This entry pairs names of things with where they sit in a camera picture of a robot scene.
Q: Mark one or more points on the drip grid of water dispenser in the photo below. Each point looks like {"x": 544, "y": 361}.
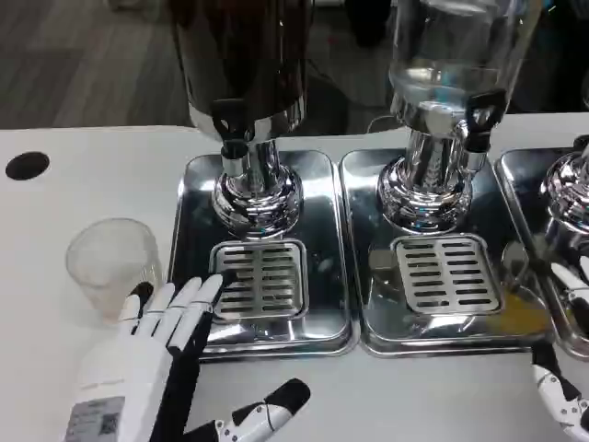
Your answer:
{"x": 442, "y": 276}

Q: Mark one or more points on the drip grid of dark dispenser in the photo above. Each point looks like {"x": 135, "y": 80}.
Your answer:
{"x": 271, "y": 281}

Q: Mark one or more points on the clear water drink dispenser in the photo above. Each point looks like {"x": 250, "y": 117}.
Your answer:
{"x": 451, "y": 41}

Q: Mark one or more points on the black round counter grommet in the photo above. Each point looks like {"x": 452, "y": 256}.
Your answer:
{"x": 27, "y": 166}

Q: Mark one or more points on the black tap of dark dispenser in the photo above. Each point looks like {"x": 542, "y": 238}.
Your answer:
{"x": 227, "y": 117}

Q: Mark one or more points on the dark drink dispenser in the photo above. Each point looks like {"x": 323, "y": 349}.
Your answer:
{"x": 239, "y": 50}

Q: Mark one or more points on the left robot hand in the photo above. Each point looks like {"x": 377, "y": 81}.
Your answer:
{"x": 133, "y": 368}

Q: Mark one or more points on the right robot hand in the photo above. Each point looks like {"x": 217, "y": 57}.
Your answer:
{"x": 559, "y": 396}

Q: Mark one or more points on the black tap of water dispenser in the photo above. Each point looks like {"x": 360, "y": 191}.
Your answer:
{"x": 483, "y": 115}

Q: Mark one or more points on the clear ribbed glass cup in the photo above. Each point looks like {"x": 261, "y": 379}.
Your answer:
{"x": 110, "y": 258}

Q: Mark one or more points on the steel tray under dark dispenser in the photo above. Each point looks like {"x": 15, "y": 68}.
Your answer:
{"x": 322, "y": 285}

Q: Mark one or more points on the chrome dispenser base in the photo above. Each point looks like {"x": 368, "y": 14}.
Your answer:
{"x": 568, "y": 189}

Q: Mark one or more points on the steel tray with orange spill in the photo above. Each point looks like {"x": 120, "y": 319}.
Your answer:
{"x": 517, "y": 184}

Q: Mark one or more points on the steel tray under water dispenser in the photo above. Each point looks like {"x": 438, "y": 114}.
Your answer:
{"x": 368, "y": 184}

